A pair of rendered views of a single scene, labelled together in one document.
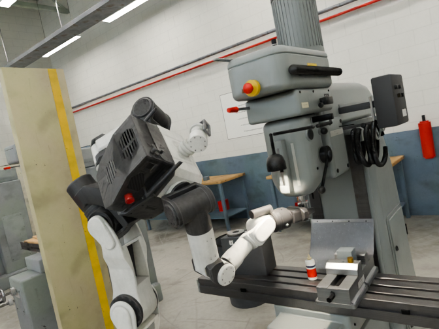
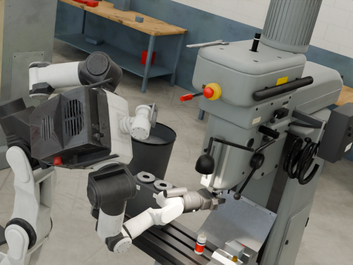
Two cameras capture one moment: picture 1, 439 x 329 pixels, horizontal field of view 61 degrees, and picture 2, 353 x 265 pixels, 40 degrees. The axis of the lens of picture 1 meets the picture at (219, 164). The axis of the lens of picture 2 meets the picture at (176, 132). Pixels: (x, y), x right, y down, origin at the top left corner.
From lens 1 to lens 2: 0.72 m
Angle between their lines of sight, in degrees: 20
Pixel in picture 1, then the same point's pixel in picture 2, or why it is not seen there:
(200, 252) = (106, 226)
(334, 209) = (248, 189)
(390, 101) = (338, 140)
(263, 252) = not seen: hidden behind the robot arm
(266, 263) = not seen: hidden behind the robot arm
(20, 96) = not seen: outside the picture
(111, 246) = (24, 180)
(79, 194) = (6, 120)
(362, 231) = (262, 221)
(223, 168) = (164, 12)
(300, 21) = (296, 16)
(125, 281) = (28, 210)
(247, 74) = (214, 74)
